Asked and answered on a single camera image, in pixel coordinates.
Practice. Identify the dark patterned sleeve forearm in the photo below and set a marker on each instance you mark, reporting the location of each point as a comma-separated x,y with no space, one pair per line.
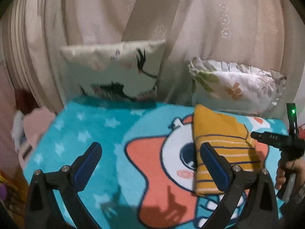
293,215

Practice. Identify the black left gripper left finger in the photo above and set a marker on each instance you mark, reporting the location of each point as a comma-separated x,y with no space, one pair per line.
42,209

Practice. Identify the person right hand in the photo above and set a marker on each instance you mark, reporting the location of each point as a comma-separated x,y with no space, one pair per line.
291,167

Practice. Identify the cream pillow black print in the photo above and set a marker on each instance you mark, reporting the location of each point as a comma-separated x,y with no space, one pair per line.
123,71

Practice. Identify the white floral ruffled pillow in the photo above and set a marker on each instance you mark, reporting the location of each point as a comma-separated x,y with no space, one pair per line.
235,88

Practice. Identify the orange striped small shirt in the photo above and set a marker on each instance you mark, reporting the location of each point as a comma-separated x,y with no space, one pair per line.
229,138

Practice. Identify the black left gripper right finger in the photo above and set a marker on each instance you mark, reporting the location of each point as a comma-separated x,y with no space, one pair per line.
260,209

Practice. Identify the teal cartoon star blanket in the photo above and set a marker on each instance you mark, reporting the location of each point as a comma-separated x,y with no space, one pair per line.
147,172

